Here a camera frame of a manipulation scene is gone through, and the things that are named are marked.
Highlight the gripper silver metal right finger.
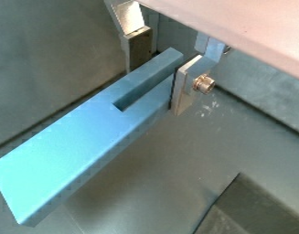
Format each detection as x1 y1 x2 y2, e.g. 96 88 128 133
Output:
169 33 225 116

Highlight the light blue double-square block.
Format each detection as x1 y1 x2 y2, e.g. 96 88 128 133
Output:
0 48 183 227

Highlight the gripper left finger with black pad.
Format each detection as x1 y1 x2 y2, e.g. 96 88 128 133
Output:
104 0 152 72

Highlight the black curved holder stand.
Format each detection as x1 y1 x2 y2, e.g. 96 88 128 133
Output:
192 174 299 234

